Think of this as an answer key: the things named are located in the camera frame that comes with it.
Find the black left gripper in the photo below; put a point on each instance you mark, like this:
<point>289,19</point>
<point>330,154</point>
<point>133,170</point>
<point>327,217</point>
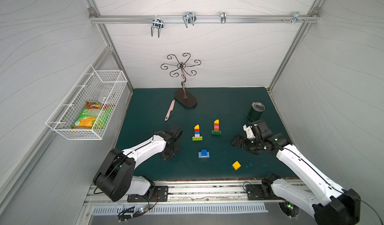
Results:
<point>169,148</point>

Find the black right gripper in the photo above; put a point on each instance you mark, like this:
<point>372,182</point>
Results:
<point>244,140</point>

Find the lime green lego plate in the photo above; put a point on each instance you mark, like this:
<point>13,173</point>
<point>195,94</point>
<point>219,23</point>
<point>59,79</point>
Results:
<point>200,138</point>

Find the light blue lego plate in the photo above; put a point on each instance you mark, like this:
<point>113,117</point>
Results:
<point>200,156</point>

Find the dark green lego plate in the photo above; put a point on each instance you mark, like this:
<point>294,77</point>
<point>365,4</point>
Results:
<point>213,132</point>

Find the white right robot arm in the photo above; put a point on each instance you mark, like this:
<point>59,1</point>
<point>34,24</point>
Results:
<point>326,201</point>

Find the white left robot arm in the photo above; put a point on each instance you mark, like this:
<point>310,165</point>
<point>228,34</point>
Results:
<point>115,177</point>

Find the pink plastic knife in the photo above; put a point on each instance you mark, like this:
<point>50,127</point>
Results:
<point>170,110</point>

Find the dark green metal tumbler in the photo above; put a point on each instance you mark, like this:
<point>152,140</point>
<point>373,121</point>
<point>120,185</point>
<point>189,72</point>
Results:
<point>255,112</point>

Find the green table mat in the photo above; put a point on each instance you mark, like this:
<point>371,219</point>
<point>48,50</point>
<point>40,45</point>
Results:
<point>146,115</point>

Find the brown metal cup tree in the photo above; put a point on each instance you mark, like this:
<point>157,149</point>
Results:
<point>182,95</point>

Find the green snack bag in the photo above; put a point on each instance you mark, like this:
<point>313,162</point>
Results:
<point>93,116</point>

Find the metal double hook left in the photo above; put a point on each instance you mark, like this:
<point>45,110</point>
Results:
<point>157,25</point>

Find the metal double hook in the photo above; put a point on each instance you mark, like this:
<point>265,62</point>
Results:
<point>157,25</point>
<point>189,19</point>

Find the metal double hook middle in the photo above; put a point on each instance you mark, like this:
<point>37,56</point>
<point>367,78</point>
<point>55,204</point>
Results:
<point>189,19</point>

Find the metal hook right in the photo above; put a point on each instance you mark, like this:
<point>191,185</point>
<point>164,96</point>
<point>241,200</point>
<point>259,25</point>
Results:
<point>296,18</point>

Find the metal single hook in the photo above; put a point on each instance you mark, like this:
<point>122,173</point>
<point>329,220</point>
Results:
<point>223,17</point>

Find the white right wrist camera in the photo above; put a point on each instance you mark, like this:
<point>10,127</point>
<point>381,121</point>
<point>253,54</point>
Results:
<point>249,132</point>

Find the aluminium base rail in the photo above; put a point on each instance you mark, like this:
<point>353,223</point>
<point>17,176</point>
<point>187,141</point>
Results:
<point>204,191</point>

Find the white wire basket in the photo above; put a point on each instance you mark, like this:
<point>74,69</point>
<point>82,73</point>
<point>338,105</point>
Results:
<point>104,86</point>

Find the aluminium top rail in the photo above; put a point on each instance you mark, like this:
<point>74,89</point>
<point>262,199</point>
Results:
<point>201,19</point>

